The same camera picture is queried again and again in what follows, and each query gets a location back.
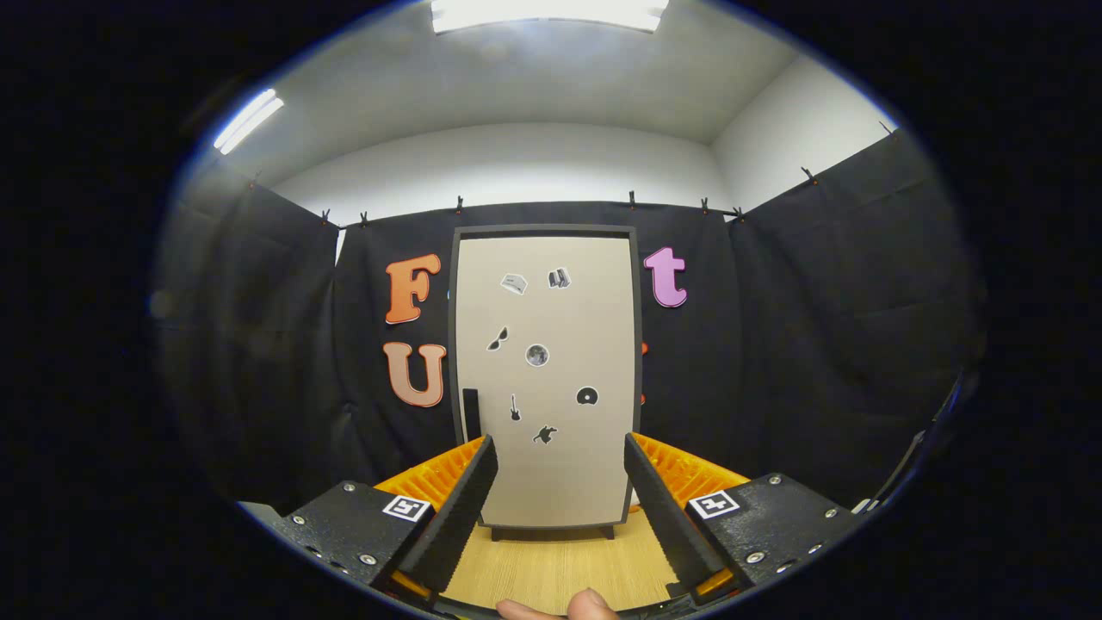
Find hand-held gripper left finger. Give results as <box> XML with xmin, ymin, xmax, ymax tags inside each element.
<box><xmin>275</xmin><ymin>435</ymin><xmax>500</xmax><ymax>608</ymax></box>

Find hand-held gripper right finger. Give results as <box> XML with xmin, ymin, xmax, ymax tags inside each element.
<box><xmin>623</xmin><ymin>432</ymin><xmax>862</xmax><ymax>605</ymax></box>

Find grey shoe cabinet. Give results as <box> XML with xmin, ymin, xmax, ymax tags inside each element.
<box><xmin>448</xmin><ymin>224</ymin><xmax>642</xmax><ymax>542</ymax></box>

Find black backdrop cloth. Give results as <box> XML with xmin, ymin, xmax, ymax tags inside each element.
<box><xmin>151</xmin><ymin>129</ymin><xmax>987</xmax><ymax>518</ymax></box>

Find row of black cloth clips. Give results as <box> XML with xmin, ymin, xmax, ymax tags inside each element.
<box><xmin>250</xmin><ymin>121</ymin><xmax>892</xmax><ymax>226</ymax></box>

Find long ceiling light tube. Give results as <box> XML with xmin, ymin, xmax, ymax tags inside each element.
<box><xmin>213</xmin><ymin>88</ymin><xmax>285</xmax><ymax>156</ymax></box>

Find rectangular ceiling light panel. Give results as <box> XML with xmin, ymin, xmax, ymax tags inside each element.
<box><xmin>430</xmin><ymin>0</ymin><xmax>671</xmax><ymax>35</ymax></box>

